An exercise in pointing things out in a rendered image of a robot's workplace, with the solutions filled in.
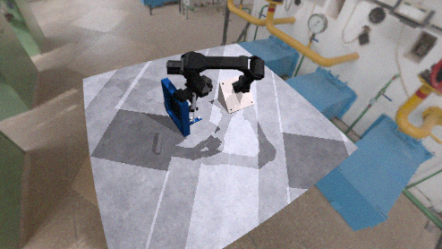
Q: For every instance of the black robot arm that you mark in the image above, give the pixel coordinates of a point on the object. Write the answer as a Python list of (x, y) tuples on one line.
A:
[(192, 64)]

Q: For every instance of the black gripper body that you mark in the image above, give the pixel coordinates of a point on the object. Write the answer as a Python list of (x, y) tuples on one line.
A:
[(183, 95)]

